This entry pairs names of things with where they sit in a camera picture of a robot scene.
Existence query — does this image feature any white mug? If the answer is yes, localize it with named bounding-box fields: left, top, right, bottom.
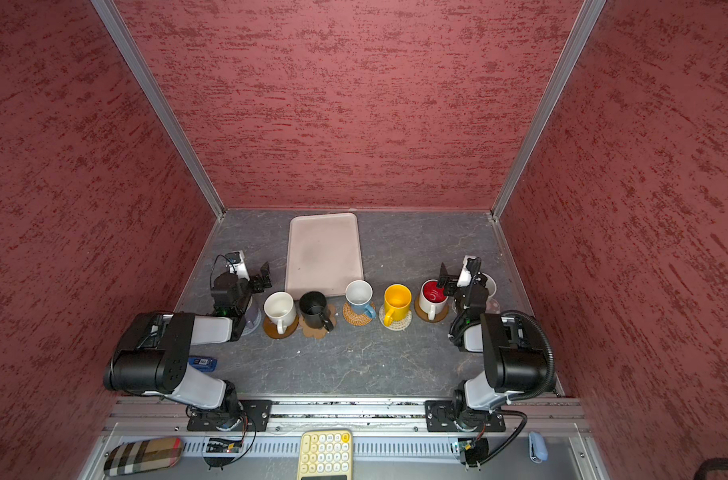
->
left=264, top=292, right=297, bottom=333
left=483, top=273, right=498, bottom=297

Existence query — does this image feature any pink flower coaster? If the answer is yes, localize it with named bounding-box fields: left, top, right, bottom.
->
left=485, top=296, right=501, bottom=314

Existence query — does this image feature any lavender mug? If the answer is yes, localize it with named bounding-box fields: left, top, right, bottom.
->
left=242, top=297, right=263, bottom=336

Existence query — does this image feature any red interior mug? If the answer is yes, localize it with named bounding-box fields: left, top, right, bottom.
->
left=417, top=279, right=449, bottom=319

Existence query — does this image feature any white mug front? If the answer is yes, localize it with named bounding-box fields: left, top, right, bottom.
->
left=264, top=292, right=297, bottom=333

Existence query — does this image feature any brown wooden coaster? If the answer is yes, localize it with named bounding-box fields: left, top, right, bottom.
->
left=413, top=300, right=450, bottom=323

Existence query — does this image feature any brown glossy coaster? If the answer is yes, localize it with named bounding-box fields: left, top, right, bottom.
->
left=262, top=316, right=299, bottom=339

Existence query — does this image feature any yellow mug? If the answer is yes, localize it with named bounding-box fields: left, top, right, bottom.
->
left=383, top=284, right=412, bottom=325

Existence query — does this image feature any white braided coaster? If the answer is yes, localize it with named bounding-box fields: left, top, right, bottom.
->
left=378, top=307, right=413, bottom=331

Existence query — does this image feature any black mug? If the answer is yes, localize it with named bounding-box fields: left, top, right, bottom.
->
left=299, top=291, right=335, bottom=332

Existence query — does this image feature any brown paw coaster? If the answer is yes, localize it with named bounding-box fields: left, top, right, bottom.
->
left=299, top=304, right=337, bottom=340

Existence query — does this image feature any blue floral mug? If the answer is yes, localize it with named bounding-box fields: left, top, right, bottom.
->
left=345, top=280, right=373, bottom=305

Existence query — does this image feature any woven rattan coaster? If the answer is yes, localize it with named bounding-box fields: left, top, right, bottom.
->
left=343, top=302, right=376, bottom=326

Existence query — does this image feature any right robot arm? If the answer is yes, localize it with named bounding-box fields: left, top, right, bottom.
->
left=427, top=256, right=556, bottom=432

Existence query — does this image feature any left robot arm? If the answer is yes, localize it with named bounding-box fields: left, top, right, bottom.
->
left=103, top=251, right=272, bottom=431

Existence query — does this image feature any blue black handheld device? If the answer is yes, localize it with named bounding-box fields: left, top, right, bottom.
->
left=188, top=356, right=218, bottom=373

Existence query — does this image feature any beige serving tray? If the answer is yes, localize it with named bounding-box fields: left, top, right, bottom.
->
left=285, top=213, right=364, bottom=300

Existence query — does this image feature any light blue small device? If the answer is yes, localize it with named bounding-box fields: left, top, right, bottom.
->
left=528, top=431, right=549, bottom=464

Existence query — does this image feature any plaid glasses case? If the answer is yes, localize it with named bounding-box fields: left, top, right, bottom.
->
left=104, top=437, right=184, bottom=477

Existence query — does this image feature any yellow keypad calculator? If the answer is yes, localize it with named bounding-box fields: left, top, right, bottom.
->
left=297, top=429, right=354, bottom=480

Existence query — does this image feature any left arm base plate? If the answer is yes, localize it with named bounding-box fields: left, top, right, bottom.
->
left=186, top=399, right=274, bottom=433

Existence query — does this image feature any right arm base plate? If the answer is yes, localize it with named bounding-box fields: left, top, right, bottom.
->
left=425, top=400, right=506, bottom=434

